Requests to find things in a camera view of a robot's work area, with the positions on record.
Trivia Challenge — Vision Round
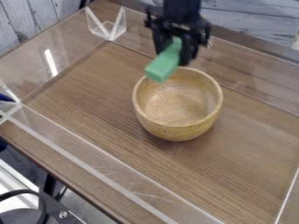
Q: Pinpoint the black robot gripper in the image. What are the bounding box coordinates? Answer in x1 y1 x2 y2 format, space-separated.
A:
144 6 210 67

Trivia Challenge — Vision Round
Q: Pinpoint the green rectangular block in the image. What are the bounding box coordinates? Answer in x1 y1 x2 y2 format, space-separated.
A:
144 38 181 82

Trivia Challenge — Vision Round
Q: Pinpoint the brown wooden bowl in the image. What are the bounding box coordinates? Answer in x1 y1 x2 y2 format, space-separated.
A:
132 67 224 142

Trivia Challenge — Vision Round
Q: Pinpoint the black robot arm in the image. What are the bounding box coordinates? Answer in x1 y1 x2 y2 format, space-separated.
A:
140 0 210 66

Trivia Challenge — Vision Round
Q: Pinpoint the blue object at left edge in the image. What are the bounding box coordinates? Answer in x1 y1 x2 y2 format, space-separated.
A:
0 93 14 102

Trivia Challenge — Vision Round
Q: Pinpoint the black table leg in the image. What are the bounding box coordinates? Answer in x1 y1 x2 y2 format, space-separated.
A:
42 174 56 197

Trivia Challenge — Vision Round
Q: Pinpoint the black chair armrest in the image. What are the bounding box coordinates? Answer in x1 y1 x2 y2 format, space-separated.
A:
0 189 49 224

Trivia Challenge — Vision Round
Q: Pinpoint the clear acrylic tray enclosure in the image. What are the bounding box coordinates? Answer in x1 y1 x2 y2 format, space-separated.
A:
0 0 299 224

